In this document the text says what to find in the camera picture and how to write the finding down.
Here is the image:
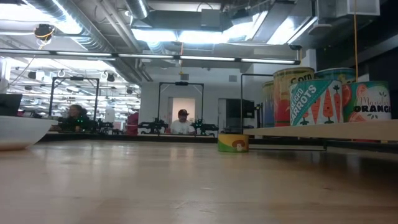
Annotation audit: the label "short mushrooms can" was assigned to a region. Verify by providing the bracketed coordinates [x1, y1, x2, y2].
[216, 133, 249, 153]

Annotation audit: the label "red and yellow corn can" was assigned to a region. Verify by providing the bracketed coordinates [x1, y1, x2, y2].
[272, 67, 315, 128]

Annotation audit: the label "teal sliced carrots can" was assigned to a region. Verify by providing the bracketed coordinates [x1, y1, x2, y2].
[289, 78, 344, 127]

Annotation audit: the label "blue and yellow tall can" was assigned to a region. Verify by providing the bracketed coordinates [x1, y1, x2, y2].
[314, 67, 357, 86]

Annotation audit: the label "mandarin oranges can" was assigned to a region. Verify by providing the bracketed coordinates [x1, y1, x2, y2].
[341, 80, 392, 123]

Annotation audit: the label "wooden shelf black metal legs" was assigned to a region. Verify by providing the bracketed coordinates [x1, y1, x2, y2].
[239, 73, 398, 154]

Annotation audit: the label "pale door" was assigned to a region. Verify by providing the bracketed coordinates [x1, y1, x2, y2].
[170, 97, 196, 135]

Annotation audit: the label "person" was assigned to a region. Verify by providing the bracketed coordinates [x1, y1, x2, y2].
[51, 104, 94, 132]
[170, 108, 197, 135]

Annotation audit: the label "red background object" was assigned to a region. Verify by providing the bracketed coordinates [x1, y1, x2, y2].
[126, 111, 140, 136]

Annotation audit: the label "long overhead light bar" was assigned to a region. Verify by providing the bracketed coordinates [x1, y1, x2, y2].
[0, 48, 302, 65]

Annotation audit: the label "bright ceiling light panel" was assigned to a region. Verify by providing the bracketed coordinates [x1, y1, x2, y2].
[130, 27, 237, 45]

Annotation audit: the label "grey ceiling air unit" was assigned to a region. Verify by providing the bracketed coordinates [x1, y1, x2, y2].
[141, 1, 226, 32]

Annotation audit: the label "round pale bowl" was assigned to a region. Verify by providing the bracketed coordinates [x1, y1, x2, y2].
[0, 115, 58, 152]

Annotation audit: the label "grey ceiling box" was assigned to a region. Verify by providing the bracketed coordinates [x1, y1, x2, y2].
[316, 0, 381, 17]

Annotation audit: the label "black monitor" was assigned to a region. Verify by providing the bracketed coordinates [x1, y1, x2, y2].
[0, 93, 23, 118]

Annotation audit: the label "black metal gantry frame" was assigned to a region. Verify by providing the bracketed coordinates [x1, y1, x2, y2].
[49, 77, 100, 124]
[157, 82, 205, 135]

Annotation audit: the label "black wall screen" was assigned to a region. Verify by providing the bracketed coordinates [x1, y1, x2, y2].
[225, 98, 256, 119]

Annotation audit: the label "black metal table frame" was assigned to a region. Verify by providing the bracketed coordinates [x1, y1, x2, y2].
[39, 132, 243, 144]

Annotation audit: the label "silver spiral ceiling duct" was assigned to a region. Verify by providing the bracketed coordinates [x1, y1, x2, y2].
[124, 0, 150, 20]

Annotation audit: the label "long silver ceiling duct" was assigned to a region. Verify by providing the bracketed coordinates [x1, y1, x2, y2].
[40, 0, 144, 82]

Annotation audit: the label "yellow hanging cable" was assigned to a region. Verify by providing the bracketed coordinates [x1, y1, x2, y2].
[353, 0, 359, 82]

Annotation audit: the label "black yellow ceiling cord reel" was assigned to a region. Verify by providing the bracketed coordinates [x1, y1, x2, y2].
[33, 23, 56, 42]

